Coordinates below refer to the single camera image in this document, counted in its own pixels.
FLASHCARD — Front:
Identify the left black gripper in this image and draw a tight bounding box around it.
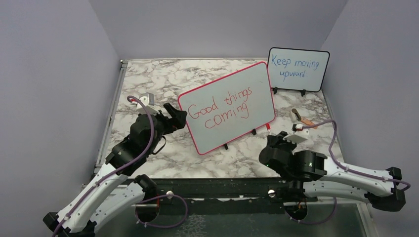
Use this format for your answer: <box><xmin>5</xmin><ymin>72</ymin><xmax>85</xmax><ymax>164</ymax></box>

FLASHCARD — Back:
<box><xmin>140</xmin><ymin>103</ymin><xmax>187</xmax><ymax>155</ymax></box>

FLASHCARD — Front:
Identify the red white marker pen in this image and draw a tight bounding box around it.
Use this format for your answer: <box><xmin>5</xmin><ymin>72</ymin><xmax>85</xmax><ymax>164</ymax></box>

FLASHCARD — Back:
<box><xmin>265</xmin><ymin>123</ymin><xmax>271</xmax><ymax>132</ymax></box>

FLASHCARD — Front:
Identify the red framed whiteboard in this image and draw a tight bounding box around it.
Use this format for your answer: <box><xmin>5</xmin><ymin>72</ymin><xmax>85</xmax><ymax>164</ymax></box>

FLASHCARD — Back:
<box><xmin>177</xmin><ymin>62</ymin><xmax>276</xmax><ymax>155</ymax></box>

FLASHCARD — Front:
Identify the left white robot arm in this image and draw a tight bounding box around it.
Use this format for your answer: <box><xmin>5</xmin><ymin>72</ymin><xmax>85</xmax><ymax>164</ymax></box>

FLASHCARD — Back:
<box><xmin>43</xmin><ymin>102</ymin><xmax>187</xmax><ymax>237</ymax></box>

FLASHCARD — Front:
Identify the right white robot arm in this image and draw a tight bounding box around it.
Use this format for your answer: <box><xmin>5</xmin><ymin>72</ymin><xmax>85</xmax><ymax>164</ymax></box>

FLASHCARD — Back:
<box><xmin>259</xmin><ymin>131</ymin><xmax>406</xmax><ymax>212</ymax></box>

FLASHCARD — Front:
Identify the black framed whiteboard with writing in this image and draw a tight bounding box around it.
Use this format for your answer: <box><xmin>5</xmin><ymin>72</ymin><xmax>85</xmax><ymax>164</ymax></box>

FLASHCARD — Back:
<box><xmin>267</xmin><ymin>47</ymin><xmax>330</xmax><ymax>95</ymax></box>

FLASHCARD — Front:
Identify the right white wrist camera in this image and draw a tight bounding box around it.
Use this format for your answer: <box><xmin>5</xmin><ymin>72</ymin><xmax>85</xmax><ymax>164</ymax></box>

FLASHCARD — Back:
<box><xmin>283</xmin><ymin>123</ymin><xmax>309</xmax><ymax>144</ymax></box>

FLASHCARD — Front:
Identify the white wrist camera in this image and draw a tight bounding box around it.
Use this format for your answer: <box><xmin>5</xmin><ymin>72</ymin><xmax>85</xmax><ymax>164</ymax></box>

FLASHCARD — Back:
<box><xmin>283</xmin><ymin>123</ymin><xmax>309</xmax><ymax>144</ymax></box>
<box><xmin>135</xmin><ymin>92</ymin><xmax>160</xmax><ymax>115</ymax></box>

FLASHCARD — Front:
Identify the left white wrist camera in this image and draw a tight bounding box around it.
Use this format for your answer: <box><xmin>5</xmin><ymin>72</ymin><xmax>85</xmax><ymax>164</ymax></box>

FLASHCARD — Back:
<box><xmin>135</xmin><ymin>92</ymin><xmax>160</xmax><ymax>115</ymax></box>

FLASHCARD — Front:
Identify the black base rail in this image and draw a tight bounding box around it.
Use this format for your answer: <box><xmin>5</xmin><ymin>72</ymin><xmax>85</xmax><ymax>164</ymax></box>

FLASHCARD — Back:
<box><xmin>134</xmin><ymin>177</ymin><xmax>321</xmax><ymax>215</ymax></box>

